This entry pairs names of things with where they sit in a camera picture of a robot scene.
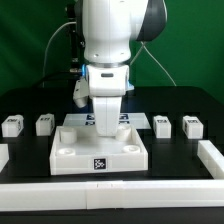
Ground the black cable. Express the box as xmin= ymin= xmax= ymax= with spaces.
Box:
xmin=31 ymin=73 xmax=83 ymax=88

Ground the white cable right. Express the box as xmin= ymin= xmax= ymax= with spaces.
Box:
xmin=129 ymin=41 xmax=178 ymax=87

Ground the white front fence wall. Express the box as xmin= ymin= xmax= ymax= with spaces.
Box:
xmin=0 ymin=180 xmax=224 ymax=212

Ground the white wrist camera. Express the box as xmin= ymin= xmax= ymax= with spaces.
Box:
xmin=73 ymin=79 xmax=89 ymax=108

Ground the white cable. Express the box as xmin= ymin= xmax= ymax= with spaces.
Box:
xmin=42 ymin=21 xmax=77 ymax=88
xmin=129 ymin=41 xmax=178 ymax=87

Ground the white cable left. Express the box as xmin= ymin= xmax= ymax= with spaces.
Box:
xmin=42 ymin=21 xmax=77 ymax=88

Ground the white marker sheet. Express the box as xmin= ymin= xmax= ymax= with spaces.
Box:
xmin=63 ymin=113 xmax=151 ymax=129

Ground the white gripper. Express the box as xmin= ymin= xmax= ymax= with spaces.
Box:
xmin=87 ymin=65 xmax=129 ymax=136

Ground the white left fence wall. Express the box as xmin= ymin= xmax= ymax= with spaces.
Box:
xmin=0 ymin=144 xmax=9 ymax=172

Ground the white square table top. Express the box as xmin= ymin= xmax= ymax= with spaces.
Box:
xmin=49 ymin=124 xmax=148 ymax=175

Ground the black camera stand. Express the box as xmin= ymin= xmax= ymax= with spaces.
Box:
xmin=65 ymin=0 xmax=84 ymax=73

